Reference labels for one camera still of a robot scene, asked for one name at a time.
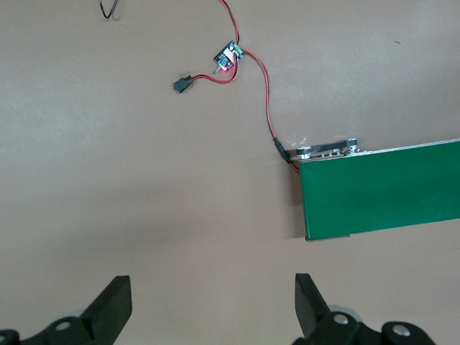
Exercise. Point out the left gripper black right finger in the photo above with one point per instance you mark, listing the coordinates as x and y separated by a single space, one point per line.
316 323

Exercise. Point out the green conveyor belt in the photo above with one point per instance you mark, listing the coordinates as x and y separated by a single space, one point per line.
377 194

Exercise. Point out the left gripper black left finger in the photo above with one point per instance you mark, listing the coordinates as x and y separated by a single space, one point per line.
108 312

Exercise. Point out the small black sensor circuit board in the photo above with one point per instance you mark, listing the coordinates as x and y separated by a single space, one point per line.
229 55

